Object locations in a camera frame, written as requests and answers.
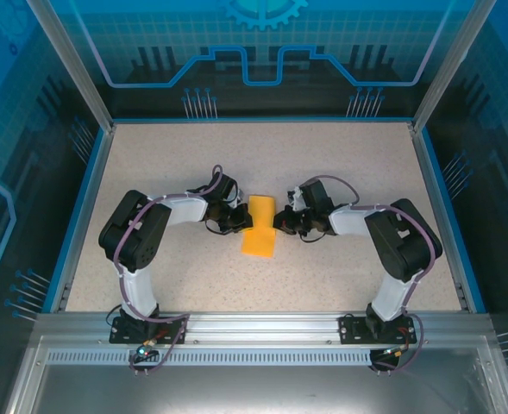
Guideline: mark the aluminium side rail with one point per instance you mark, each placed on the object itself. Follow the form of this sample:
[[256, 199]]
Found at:
[[432, 194], [90, 194]]

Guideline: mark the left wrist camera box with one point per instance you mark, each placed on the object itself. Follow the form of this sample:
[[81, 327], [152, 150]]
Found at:
[[237, 196]]

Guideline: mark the aluminium frame post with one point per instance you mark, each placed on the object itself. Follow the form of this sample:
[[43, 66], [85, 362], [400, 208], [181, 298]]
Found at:
[[427, 108], [99, 108]]

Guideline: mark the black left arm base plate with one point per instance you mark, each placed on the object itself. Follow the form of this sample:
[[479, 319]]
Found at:
[[120, 336]]

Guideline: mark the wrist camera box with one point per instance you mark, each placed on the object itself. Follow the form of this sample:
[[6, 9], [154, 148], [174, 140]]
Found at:
[[237, 196], [296, 198]]

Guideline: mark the small connector with green light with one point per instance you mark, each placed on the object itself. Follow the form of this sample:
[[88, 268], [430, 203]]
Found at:
[[393, 352], [143, 351]]

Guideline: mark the grey metal sheet panel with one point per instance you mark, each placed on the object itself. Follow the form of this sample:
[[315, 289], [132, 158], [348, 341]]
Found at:
[[258, 392]]

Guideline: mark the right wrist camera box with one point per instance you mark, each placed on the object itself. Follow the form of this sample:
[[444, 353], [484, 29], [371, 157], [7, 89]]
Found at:
[[296, 198]]

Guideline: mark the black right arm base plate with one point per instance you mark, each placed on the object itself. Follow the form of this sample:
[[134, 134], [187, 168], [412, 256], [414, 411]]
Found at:
[[350, 330]]

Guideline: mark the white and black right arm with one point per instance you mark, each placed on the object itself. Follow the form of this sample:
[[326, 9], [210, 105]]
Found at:
[[409, 241]]

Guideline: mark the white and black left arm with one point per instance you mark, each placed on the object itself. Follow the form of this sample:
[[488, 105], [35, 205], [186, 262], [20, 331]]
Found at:
[[184, 211]]

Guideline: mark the long aluminium mounting rail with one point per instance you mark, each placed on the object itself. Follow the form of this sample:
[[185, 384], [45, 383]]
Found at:
[[258, 328]]

